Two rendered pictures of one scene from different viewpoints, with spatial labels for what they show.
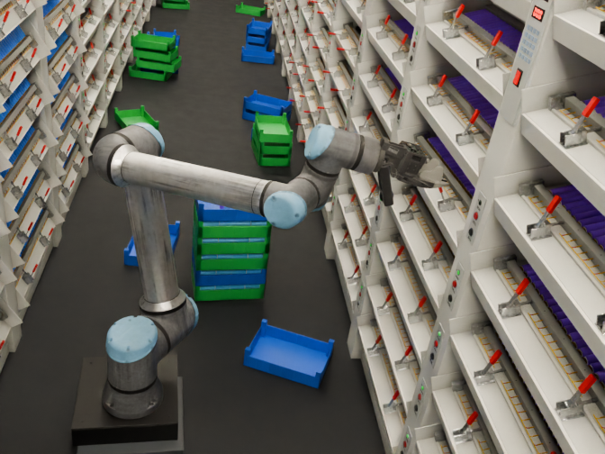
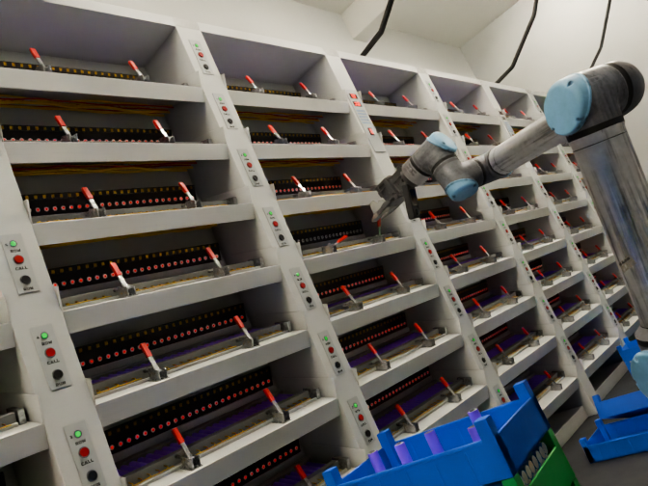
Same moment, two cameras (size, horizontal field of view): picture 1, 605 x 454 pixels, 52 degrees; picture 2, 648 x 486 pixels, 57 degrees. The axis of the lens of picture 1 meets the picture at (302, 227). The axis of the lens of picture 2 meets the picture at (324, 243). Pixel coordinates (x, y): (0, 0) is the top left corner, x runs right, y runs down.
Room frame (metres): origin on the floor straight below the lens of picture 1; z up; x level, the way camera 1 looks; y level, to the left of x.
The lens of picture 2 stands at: (2.91, 1.03, 0.62)
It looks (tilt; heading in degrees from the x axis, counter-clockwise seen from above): 11 degrees up; 229
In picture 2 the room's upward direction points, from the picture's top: 25 degrees counter-clockwise
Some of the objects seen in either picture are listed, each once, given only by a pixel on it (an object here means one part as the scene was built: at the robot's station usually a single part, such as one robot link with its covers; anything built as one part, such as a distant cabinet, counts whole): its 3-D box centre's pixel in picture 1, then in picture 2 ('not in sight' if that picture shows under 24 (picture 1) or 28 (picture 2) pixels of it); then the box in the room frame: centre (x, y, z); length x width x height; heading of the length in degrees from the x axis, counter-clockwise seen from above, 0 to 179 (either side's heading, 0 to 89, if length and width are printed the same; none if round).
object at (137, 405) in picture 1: (132, 385); not in sight; (1.42, 0.46, 0.19); 0.19 x 0.19 x 0.10
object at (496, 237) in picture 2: not in sight; (486, 237); (0.58, -0.61, 0.88); 0.20 x 0.09 x 1.75; 100
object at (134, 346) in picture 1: (133, 350); not in sight; (1.43, 0.46, 0.32); 0.17 x 0.15 x 0.18; 158
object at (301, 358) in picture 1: (289, 352); not in sight; (1.84, -0.02, 0.04); 0.30 x 0.20 x 0.08; 77
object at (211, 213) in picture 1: (233, 200); (435, 449); (2.25, 0.30, 0.44); 0.30 x 0.20 x 0.08; 107
